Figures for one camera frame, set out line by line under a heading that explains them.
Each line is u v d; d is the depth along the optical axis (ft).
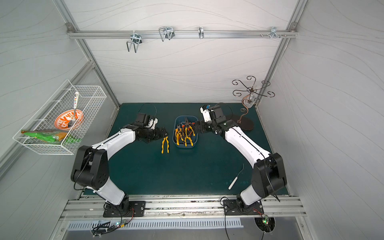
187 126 3.23
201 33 2.56
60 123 2.16
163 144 3.14
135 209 2.39
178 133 3.21
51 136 1.78
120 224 2.20
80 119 2.15
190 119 3.44
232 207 2.39
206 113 2.50
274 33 2.51
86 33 2.57
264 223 2.35
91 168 1.50
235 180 2.69
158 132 2.69
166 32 2.51
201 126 2.41
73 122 2.20
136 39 2.57
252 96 3.15
